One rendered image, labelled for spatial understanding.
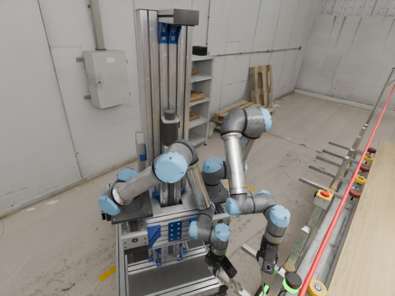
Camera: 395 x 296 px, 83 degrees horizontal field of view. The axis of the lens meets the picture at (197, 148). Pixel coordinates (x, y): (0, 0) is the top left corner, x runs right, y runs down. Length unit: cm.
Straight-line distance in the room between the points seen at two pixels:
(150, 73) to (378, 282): 157
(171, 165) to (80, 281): 177
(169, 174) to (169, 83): 53
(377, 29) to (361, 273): 744
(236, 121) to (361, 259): 108
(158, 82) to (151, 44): 18
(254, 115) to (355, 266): 100
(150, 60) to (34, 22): 172
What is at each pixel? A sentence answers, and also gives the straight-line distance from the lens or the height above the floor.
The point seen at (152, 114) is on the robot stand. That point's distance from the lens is 127.
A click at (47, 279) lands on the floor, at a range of 256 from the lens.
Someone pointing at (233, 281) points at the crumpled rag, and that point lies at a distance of 131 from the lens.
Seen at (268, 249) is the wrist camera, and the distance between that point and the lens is 106.
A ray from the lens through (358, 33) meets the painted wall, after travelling 848.
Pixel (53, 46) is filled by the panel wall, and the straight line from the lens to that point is 280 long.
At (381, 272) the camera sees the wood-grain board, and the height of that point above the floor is 90.
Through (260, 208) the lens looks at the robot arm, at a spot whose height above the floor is 133.
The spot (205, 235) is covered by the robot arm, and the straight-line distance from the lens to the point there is 110.
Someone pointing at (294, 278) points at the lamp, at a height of 113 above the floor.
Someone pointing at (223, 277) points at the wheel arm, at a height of 86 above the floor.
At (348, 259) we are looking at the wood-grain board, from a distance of 161.
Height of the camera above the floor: 200
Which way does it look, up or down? 30 degrees down
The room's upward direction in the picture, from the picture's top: 4 degrees clockwise
